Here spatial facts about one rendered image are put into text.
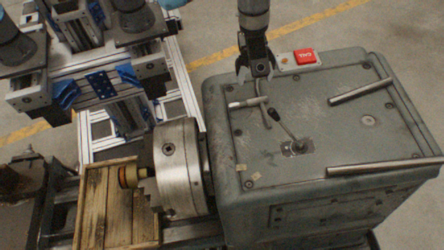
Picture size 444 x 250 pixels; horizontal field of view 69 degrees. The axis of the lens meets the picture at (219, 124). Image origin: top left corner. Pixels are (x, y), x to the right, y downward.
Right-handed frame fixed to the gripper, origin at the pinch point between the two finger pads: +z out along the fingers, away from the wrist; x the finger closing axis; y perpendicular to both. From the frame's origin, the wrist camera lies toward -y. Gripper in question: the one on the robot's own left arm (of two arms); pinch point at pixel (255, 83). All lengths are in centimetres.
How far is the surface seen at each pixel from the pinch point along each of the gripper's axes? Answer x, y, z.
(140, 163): 38.6, -10.7, 17.0
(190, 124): 20.6, -5.9, 7.1
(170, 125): 26.9, -4.8, 7.6
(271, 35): -48, 163, 130
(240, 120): 6.2, -9.4, 4.1
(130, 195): 50, -10, 41
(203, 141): 17.8, -9.6, 11.5
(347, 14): -122, 174, 130
